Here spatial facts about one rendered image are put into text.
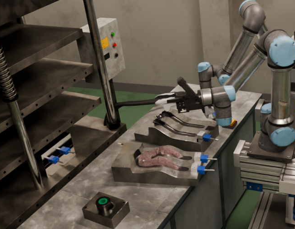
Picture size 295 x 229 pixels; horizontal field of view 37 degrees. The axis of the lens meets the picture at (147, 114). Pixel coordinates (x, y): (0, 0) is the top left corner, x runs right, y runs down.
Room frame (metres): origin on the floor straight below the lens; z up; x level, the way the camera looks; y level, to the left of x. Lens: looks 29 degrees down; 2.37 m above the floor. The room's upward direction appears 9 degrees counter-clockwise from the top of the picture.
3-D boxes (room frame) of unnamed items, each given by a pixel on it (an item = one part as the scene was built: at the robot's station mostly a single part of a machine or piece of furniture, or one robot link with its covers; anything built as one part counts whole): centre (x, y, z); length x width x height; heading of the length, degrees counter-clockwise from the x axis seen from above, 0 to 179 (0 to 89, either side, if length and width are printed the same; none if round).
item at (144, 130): (2.48, -0.17, 0.87); 0.50 x 0.26 x 0.14; 53
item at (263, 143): (1.89, -0.63, 1.09); 0.15 x 0.15 x 0.10
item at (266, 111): (1.88, -0.63, 1.20); 0.13 x 0.12 x 0.14; 176
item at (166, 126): (2.46, -0.17, 0.92); 0.35 x 0.16 x 0.09; 53
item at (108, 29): (3.07, 0.26, 0.74); 0.30 x 0.22 x 1.47; 143
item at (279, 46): (1.75, -0.62, 1.41); 0.15 x 0.12 x 0.55; 176
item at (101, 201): (1.81, 0.30, 0.89); 0.08 x 0.08 x 0.04
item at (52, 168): (2.52, 0.80, 0.87); 0.50 x 0.27 x 0.17; 53
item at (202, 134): (2.26, -0.35, 0.89); 0.13 x 0.05 x 0.05; 53
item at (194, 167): (2.00, -0.26, 0.86); 0.13 x 0.05 x 0.05; 70
